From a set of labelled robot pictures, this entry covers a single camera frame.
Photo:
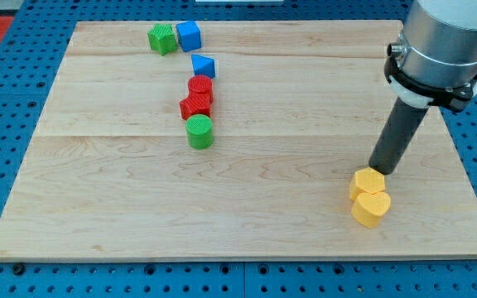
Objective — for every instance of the yellow heart block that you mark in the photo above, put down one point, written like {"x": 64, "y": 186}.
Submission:
{"x": 369, "y": 209}

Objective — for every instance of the blue triangle block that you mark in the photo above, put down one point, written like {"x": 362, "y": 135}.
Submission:
{"x": 203, "y": 65}

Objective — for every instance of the yellow hexagon block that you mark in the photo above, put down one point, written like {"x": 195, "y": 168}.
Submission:
{"x": 366, "y": 180}

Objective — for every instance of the red circle block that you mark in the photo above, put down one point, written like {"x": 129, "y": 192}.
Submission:
{"x": 201, "y": 84}

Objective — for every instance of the green circle block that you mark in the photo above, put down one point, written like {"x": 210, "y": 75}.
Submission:
{"x": 199, "y": 131}

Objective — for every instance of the blue cube block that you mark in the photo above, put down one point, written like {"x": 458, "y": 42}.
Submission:
{"x": 189, "y": 36}

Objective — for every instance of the wooden board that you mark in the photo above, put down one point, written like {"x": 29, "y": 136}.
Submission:
{"x": 298, "y": 106}

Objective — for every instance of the red star block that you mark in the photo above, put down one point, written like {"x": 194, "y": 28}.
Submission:
{"x": 195, "y": 104}

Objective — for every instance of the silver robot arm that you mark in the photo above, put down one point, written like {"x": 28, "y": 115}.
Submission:
{"x": 433, "y": 62}

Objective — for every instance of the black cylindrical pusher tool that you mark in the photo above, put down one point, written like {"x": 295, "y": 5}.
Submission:
{"x": 397, "y": 133}

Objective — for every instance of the green star block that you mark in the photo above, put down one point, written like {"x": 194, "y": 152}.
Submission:
{"x": 162, "y": 38}

